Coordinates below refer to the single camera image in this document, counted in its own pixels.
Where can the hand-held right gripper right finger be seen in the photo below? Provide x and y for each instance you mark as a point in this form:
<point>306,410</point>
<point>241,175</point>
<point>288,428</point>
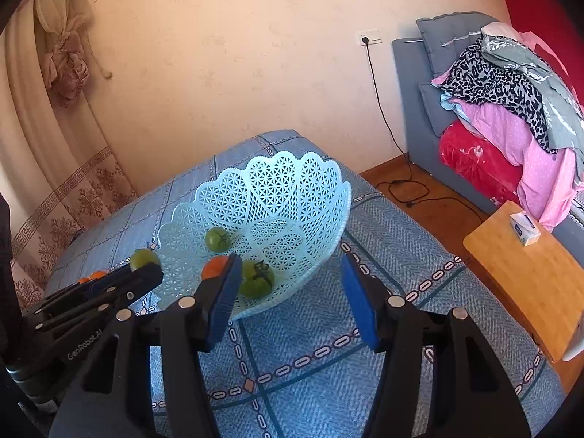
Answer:
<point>360,305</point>

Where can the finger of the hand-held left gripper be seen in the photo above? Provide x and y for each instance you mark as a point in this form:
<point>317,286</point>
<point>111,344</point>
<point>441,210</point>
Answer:
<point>98,284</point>
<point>137,285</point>

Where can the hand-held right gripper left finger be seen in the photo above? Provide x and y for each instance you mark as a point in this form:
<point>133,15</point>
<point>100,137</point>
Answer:
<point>223,301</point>

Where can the green tomato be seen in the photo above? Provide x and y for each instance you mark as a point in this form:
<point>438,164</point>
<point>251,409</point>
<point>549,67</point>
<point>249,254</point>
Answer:
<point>258,279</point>
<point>144,258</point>
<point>217,238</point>

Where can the orange tomato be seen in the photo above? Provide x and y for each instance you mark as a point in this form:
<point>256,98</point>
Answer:
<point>213,268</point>

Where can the light blue plastic basket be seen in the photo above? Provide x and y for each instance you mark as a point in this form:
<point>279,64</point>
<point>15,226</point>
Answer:
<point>283,200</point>

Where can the beige patterned curtain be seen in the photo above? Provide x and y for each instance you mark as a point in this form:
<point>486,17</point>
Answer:
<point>50,169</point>

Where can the wooden side table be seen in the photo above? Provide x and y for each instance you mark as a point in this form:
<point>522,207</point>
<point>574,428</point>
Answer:
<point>520,283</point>

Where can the small white blue box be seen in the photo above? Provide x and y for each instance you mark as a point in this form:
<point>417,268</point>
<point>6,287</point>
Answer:
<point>524,230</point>

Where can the red floral blanket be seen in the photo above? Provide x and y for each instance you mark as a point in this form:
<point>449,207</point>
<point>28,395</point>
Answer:
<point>474,159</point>

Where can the small grey cushion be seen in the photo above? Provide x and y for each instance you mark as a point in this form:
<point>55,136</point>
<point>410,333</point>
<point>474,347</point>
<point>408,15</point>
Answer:
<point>433,109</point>

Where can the grey sofa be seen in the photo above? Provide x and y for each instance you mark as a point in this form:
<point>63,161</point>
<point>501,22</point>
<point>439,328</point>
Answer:
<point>413,100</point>

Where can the curtain tie-back rosette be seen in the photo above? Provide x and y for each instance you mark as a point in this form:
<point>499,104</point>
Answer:
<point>64,64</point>

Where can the pile of clothes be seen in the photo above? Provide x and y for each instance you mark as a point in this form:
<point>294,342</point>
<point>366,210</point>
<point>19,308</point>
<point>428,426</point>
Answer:
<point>543,169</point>

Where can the leopard print cloth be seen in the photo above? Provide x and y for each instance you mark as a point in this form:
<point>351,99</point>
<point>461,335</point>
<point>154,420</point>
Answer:
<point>502,86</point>

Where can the large grey cushion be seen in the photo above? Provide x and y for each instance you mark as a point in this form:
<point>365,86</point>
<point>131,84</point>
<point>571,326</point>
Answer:
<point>449,36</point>

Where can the grey floral cloth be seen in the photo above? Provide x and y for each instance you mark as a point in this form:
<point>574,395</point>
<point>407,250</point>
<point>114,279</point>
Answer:
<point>547,86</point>

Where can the red hanging cloth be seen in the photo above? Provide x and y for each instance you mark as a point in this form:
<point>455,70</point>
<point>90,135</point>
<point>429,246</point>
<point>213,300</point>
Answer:
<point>538,13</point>

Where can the white wall socket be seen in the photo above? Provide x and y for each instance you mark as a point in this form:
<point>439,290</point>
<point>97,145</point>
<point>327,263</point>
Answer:
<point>368,37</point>

